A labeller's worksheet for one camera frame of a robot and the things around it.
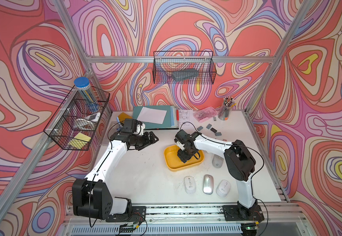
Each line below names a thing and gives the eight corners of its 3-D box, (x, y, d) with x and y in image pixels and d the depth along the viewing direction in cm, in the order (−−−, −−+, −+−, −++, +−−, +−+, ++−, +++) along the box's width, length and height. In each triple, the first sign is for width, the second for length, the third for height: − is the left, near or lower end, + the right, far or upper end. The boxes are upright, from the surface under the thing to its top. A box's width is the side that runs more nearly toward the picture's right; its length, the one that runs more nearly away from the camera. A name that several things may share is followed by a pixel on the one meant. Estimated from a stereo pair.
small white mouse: (184, 193, 82) (185, 192, 80) (184, 177, 88) (184, 175, 86) (195, 193, 82) (196, 192, 80) (194, 177, 88) (194, 175, 86)
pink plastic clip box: (198, 122, 115) (199, 120, 114) (192, 114, 121) (192, 112, 120) (217, 114, 121) (218, 113, 119) (210, 107, 127) (210, 105, 125)
